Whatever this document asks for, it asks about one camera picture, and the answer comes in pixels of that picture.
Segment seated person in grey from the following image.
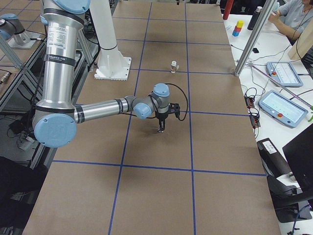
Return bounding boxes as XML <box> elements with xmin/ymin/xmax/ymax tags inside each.
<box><xmin>268</xmin><ymin>0</ymin><xmax>313</xmax><ymax>45</ymax></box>

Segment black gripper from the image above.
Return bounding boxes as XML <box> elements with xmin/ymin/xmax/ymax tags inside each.
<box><xmin>156</xmin><ymin>112</ymin><xmax>169</xmax><ymax>130</ymax></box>

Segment far teach pendant tablet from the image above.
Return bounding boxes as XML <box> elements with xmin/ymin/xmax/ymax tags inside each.
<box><xmin>266</xmin><ymin>62</ymin><xmax>303</xmax><ymax>87</ymax></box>

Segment aluminium frame post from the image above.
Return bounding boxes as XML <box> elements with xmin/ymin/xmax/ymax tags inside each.
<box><xmin>234</xmin><ymin>0</ymin><xmax>277</xmax><ymax>77</ymax></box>

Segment silver UR robot arm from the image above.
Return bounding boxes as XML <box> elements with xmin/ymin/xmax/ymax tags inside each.
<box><xmin>33</xmin><ymin>0</ymin><xmax>170</xmax><ymax>148</ymax></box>

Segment near teach pendant tablet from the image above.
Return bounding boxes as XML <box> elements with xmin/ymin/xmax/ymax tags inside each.
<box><xmin>259</xmin><ymin>90</ymin><xmax>308</xmax><ymax>128</ymax></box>

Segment teach pendant tablet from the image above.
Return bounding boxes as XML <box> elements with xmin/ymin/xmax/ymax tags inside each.
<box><xmin>266</xmin><ymin>62</ymin><xmax>303</xmax><ymax>87</ymax></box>
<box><xmin>259</xmin><ymin>90</ymin><xmax>308</xmax><ymax>128</ymax></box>

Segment black box with label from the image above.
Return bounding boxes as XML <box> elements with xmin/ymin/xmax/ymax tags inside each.
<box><xmin>257</xmin><ymin>138</ymin><xmax>291</xmax><ymax>177</ymax></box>

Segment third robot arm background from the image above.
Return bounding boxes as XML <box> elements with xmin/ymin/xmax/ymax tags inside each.
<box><xmin>0</xmin><ymin>13</ymin><xmax>25</xmax><ymax>41</ymax></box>

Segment brass PPR valve white ends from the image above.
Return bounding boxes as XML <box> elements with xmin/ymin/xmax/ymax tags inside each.
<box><xmin>170</xmin><ymin>61</ymin><xmax>179</xmax><ymax>73</ymax></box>

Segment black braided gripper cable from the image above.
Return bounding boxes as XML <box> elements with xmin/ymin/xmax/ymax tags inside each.
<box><xmin>122</xmin><ymin>83</ymin><xmax>190</xmax><ymax>121</ymax></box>

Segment stacked coloured blocks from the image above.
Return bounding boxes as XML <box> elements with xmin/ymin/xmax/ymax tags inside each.
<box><xmin>232</xmin><ymin>20</ymin><xmax>244</xmax><ymax>37</ymax></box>

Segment red bottle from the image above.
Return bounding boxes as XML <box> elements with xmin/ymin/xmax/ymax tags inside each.
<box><xmin>223</xmin><ymin>0</ymin><xmax>234</xmax><ymax>20</ymax></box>

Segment black monitor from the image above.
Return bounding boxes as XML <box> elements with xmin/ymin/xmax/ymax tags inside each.
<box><xmin>282</xmin><ymin>131</ymin><xmax>313</xmax><ymax>196</ymax></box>

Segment small electronics board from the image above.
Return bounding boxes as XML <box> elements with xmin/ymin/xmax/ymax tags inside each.
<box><xmin>244</xmin><ymin>95</ymin><xmax>261</xmax><ymax>129</ymax></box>

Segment black water bottle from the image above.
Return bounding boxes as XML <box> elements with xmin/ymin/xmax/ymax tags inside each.
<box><xmin>247</xmin><ymin>6</ymin><xmax>262</xmax><ymax>30</ymax></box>

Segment white camera stand base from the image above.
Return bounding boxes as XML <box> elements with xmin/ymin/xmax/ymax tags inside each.
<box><xmin>89</xmin><ymin>0</ymin><xmax>132</xmax><ymax>80</ymax></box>

